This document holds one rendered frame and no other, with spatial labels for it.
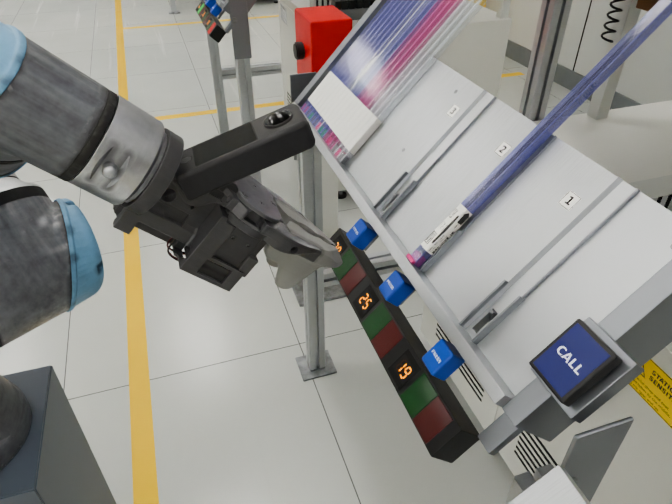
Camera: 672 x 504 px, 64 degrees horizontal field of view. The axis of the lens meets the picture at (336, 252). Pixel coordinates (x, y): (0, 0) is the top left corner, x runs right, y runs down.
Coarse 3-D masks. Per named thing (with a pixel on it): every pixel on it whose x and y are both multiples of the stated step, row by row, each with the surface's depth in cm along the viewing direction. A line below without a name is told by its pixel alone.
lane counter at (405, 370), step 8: (408, 352) 56; (400, 360) 57; (408, 360) 56; (392, 368) 57; (400, 368) 56; (408, 368) 56; (416, 368) 55; (392, 376) 57; (400, 376) 56; (408, 376) 55; (400, 384) 55
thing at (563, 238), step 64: (384, 128) 75; (448, 128) 65; (512, 128) 58; (384, 192) 69; (448, 192) 61; (512, 192) 54; (576, 192) 49; (640, 192) 45; (448, 256) 57; (512, 256) 51; (576, 256) 47; (640, 256) 43; (512, 320) 48; (512, 384) 46
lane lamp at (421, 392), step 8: (424, 376) 54; (416, 384) 54; (424, 384) 53; (408, 392) 54; (416, 392) 54; (424, 392) 53; (432, 392) 52; (408, 400) 54; (416, 400) 53; (424, 400) 53; (408, 408) 53; (416, 408) 53
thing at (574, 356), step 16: (576, 336) 39; (544, 352) 40; (560, 352) 39; (576, 352) 38; (592, 352) 38; (544, 368) 40; (560, 368) 39; (576, 368) 38; (592, 368) 37; (560, 384) 38; (576, 384) 38
